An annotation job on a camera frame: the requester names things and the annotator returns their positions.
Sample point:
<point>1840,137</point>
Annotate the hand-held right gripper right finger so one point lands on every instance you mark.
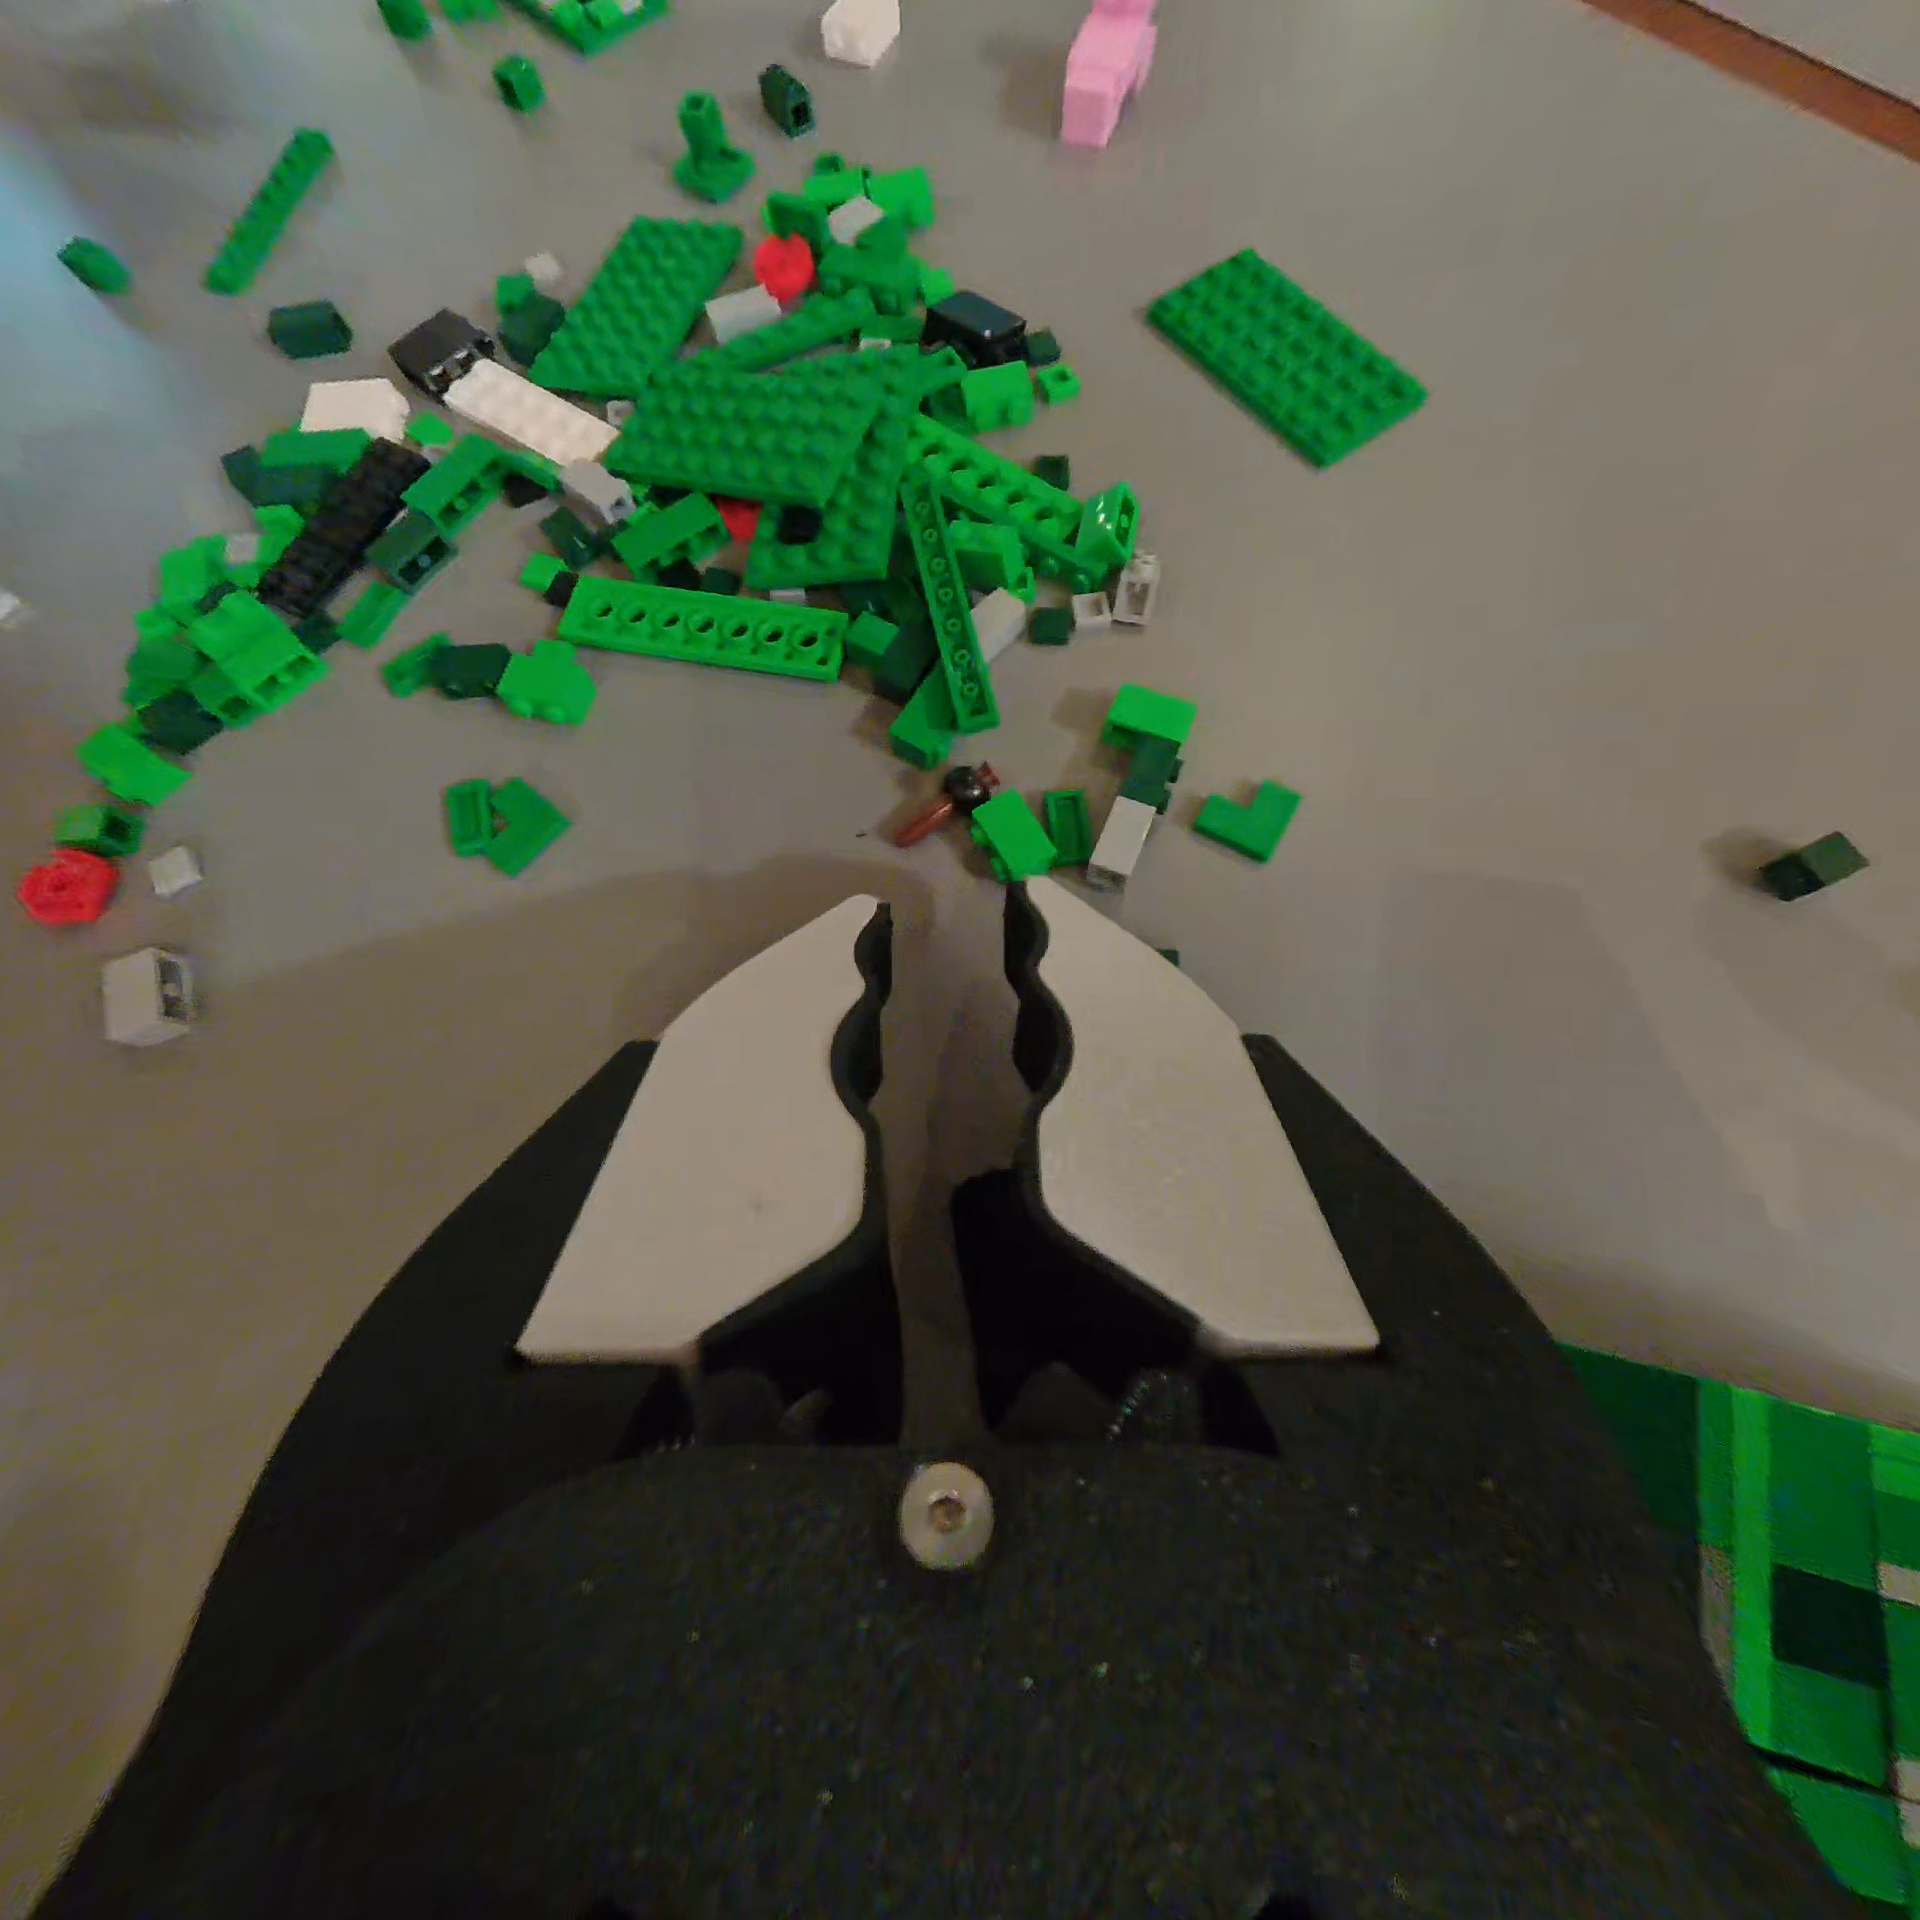
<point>1201,1201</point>

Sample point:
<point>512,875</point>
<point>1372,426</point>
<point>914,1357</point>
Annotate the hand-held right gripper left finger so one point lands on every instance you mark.
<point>705,1201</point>

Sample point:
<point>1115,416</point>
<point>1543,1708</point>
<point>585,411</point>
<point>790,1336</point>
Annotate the grey desk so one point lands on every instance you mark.
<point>1501,675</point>

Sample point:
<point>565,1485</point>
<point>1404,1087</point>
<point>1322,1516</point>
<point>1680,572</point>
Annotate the light grey hollow brick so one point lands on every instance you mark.
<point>1120,840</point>
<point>147,992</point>

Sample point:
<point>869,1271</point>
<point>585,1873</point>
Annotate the green corner tile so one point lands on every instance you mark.
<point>528,828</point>
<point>1245,821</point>

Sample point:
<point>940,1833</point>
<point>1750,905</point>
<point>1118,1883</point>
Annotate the green hollow tile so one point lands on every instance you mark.
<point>471,818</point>
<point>1069,825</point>

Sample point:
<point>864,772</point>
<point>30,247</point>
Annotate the green two-stud brick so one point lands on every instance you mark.
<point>1013,832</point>

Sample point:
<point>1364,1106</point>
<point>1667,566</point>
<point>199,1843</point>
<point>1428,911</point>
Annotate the brown lever with black ball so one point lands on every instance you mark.
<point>944,807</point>

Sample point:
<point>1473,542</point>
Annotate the light grey small tile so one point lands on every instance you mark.
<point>173,870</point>

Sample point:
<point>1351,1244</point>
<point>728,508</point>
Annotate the red round brick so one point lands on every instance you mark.
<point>69,884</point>
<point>783,267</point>

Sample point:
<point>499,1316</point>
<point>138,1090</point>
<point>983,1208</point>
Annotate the green pixel-pattern toy box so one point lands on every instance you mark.
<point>1800,1620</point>

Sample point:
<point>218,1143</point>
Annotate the pile of toy bricks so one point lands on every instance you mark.
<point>751,434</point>

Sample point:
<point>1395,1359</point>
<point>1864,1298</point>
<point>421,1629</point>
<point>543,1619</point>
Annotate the large green studded plate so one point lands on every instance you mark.
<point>1286,357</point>

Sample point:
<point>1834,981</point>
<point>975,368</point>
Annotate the long narrow green plate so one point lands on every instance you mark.
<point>270,211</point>

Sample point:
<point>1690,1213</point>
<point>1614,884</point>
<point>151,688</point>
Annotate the pink pig figure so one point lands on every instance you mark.
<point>1111,69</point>

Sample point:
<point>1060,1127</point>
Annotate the white square brick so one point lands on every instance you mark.
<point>861,27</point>

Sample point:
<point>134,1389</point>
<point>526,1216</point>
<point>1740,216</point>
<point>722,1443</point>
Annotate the green pixel-pattern brick plate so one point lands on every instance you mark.
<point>585,15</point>

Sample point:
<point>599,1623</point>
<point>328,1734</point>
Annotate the grey table with brown edge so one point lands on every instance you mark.
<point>1800,61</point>

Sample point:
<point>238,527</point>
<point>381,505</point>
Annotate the green plate with round post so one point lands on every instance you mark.
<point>710,151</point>

